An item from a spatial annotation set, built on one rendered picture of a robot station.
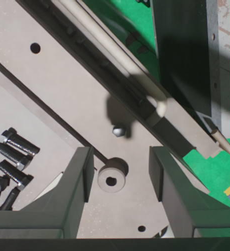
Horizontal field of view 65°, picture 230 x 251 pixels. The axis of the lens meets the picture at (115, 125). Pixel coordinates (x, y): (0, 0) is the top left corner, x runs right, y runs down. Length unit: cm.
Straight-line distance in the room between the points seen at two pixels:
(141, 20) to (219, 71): 129
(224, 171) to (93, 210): 188
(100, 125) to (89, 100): 4
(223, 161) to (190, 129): 166
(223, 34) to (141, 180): 33
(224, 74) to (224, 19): 11
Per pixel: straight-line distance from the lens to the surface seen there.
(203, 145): 46
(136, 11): 170
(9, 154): 30
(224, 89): 46
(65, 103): 26
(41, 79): 27
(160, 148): 16
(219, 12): 46
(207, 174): 207
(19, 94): 27
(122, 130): 25
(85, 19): 38
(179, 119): 42
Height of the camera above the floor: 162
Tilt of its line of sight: 75 degrees down
